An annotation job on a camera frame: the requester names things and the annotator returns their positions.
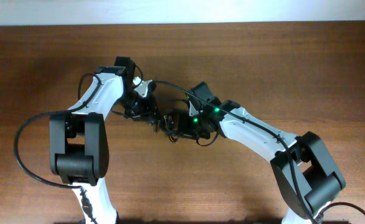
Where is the black cable bundle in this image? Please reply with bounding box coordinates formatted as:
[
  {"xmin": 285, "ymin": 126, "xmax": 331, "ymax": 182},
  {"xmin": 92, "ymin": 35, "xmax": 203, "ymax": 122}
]
[{"xmin": 153, "ymin": 98, "xmax": 189, "ymax": 143}]

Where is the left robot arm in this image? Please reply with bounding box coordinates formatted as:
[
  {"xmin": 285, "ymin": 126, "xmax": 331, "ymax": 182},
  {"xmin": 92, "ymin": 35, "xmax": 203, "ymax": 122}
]
[{"xmin": 49, "ymin": 57, "xmax": 159, "ymax": 223}]

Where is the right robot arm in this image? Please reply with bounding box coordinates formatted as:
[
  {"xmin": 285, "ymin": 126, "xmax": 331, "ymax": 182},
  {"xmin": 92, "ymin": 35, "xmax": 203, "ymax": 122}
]
[{"xmin": 185, "ymin": 82, "xmax": 346, "ymax": 223}]

